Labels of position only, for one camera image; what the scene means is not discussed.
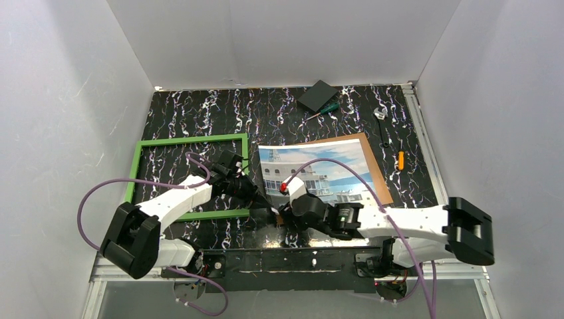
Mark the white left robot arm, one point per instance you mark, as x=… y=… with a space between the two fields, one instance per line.
x=134 y=241

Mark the brown backing board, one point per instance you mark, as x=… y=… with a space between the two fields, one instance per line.
x=376 y=171

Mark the green picture frame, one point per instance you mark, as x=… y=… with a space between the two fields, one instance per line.
x=225 y=214

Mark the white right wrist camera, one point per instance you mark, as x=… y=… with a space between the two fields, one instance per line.
x=293 y=188

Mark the green handled screwdriver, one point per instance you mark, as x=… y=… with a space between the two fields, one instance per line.
x=326 y=110

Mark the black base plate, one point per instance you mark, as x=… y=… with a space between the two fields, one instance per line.
x=333 y=268

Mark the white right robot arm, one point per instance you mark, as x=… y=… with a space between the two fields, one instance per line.
x=458 y=229

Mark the aluminium rail frame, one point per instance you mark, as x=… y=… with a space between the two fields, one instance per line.
x=271 y=116

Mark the building photo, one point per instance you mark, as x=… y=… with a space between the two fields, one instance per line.
x=335 y=163

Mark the orange handled screwdriver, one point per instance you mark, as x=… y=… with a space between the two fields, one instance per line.
x=401 y=160

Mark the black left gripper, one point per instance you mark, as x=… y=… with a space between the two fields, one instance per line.
x=249 y=193

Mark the black square box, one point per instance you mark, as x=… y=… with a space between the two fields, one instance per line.
x=315 y=97

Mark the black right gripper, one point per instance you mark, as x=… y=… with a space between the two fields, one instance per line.
x=285 y=210

